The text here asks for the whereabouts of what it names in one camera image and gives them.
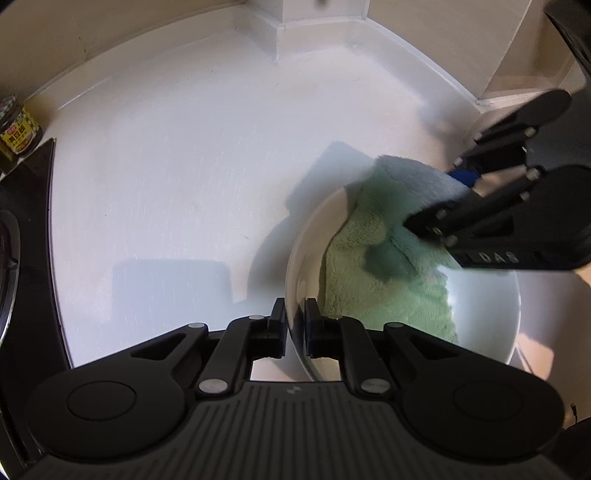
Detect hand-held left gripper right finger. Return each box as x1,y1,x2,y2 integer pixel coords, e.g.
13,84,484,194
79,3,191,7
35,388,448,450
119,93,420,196
304,298,462,398

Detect checkered lid sauce jar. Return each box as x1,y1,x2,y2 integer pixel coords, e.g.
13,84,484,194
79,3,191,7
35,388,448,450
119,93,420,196
0,95,44,162

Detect black glass gas cooktop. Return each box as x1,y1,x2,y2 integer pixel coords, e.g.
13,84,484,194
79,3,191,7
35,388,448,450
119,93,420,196
0,137,75,462

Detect metal burner grate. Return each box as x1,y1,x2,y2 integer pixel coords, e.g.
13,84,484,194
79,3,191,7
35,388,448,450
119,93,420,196
0,210,21,352

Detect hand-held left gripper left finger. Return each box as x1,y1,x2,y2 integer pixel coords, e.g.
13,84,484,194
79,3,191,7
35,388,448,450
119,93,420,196
130,298,288,398

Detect green grey cleaning cloth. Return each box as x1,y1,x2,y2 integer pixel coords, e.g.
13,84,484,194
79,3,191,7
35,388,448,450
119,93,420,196
323,154,467,344

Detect white patterned bowl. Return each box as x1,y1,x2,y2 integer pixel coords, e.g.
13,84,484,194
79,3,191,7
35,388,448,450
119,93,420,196
285,182,522,381

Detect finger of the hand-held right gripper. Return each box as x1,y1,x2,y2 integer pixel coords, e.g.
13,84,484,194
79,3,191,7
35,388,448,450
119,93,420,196
447,90,573,188
404,168,544,253

